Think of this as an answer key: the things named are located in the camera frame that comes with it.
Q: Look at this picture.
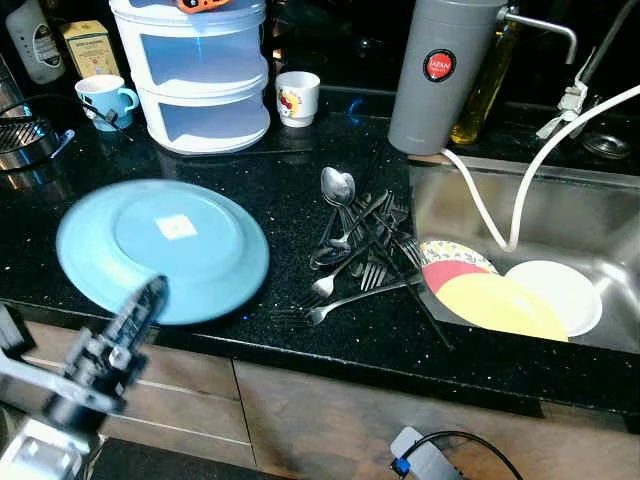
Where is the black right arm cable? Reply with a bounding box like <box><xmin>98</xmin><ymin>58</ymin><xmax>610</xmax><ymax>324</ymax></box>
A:
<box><xmin>408</xmin><ymin>430</ymin><xmax>523</xmax><ymax>480</ymax></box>

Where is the yellow oil bottle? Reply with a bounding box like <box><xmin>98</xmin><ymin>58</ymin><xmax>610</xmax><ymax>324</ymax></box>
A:
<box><xmin>450</xmin><ymin>20</ymin><xmax>521</xmax><ymax>146</ymax></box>

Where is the grey labelled bottle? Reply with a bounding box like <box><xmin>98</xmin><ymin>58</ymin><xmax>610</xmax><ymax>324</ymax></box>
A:
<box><xmin>5</xmin><ymin>0</ymin><xmax>66</xmax><ymax>86</ymax></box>

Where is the stainless steel sink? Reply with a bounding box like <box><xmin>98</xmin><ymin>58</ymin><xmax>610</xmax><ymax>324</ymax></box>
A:
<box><xmin>408</xmin><ymin>160</ymin><xmax>640</xmax><ymax>353</ymax></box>

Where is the white stacked food container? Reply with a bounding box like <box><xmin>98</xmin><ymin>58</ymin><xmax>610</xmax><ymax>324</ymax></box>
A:
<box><xmin>108</xmin><ymin>0</ymin><xmax>271</xmax><ymax>156</ymax></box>

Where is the yellow plate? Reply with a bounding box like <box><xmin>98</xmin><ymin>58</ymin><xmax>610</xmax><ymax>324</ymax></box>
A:
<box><xmin>435</xmin><ymin>272</ymin><xmax>569</xmax><ymax>343</ymax></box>

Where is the yellow carton box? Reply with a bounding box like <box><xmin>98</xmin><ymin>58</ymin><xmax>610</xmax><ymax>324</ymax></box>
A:
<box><xmin>62</xmin><ymin>20</ymin><xmax>121</xmax><ymax>79</ymax></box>

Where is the heart-shaped silver spoon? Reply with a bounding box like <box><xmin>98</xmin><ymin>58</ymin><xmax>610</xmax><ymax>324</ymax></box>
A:
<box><xmin>318</xmin><ymin>167</ymin><xmax>359</xmax><ymax>256</ymax></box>

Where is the silver filter spout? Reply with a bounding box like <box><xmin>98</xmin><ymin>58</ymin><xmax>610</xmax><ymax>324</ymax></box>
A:
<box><xmin>500</xmin><ymin>8</ymin><xmax>579</xmax><ymax>66</ymax></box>

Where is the white plate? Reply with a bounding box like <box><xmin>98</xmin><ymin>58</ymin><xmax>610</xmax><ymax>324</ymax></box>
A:
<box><xmin>505</xmin><ymin>260</ymin><xmax>604</xmax><ymax>338</ymax></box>

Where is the red plate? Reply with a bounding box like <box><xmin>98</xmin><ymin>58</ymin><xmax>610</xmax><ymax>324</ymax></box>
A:
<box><xmin>422</xmin><ymin>260</ymin><xmax>491</xmax><ymax>296</ymax></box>

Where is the white hose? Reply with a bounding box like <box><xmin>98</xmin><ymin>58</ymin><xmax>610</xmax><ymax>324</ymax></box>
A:
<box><xmin>440</xmin><ymin>85</ymin><xmax>640</xmax><ymax>251</ymax></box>

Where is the blue plate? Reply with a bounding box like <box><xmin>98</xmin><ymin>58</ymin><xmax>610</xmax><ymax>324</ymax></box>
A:
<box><xmin>55</xmin><ymin>178</ymin><xmax>271</xmax><ymax>327</ymax></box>

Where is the black chopstick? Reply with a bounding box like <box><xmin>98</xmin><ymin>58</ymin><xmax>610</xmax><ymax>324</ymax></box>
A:
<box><xmin>363</xmin><ymin>193</ymin><xmax>455</xmax><ymax>353</ymax></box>

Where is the dark sink faucet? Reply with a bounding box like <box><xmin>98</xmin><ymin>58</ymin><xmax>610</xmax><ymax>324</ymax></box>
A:
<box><xmin>535</xmin><ymin>0</ymin><xmax>640</xmax><ymax>141</ymax></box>

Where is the orange handheld fan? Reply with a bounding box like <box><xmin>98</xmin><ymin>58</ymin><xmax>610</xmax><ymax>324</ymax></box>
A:
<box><xmin>178</xmin><ymin>0</ymin><xmax>246</xmax><ymax>13</ymax></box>

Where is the brown cabinet front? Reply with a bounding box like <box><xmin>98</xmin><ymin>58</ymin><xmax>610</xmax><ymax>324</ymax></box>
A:
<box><xmin>0</xmin><ymin>320</ymin><xmax>640</xmax><ymax>480</ymax></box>

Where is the white printed cup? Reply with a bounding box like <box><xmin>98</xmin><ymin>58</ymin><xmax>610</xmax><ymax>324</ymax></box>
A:
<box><xmin>275</xmin><ymin>71</ymin><xmax>321</xmax><ymax>128</ymax></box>

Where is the blue mug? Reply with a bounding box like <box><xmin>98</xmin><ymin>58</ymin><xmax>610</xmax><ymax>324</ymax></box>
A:
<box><xmin>75</xmin><ymin>75</ymin><xmax>139</xmax><ymax>133</ymax></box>

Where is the grey water filter cylinder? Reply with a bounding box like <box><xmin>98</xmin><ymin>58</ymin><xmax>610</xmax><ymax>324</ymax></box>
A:
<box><xmin>388</xmin><ymin>0</ymin><xmax>506</xmax><ymax>156</ymax></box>

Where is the patterned plate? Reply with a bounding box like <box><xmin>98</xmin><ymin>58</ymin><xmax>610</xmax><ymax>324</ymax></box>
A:
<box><xmin>420</xmin><ymin>240</ymin><xmax>498</xmax><ymax>276</ymax></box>

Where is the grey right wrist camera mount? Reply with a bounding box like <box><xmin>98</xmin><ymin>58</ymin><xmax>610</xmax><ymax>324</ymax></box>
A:
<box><xmin>390</xmin><ymin>427</ymin><xmax>461</xmax><ymax>480</ymax></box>

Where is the metal counter ring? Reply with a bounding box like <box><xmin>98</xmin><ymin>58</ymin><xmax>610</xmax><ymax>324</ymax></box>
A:
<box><xmin>583</xmin><ymin>132</ymin><xmax>631</xmax><ymax>161</ymax></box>

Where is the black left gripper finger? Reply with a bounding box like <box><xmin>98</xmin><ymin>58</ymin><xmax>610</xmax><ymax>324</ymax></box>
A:
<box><xmin>118</xmin><ymin>275</ymin><xmax>169</xmax><ymax>346</ymax></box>

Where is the metal wire basket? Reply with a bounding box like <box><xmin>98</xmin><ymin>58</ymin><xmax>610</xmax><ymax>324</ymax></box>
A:
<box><xmin>0</xmin><ymin>115</ymin><xmax>76</xmax><ymax>171</ymax></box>

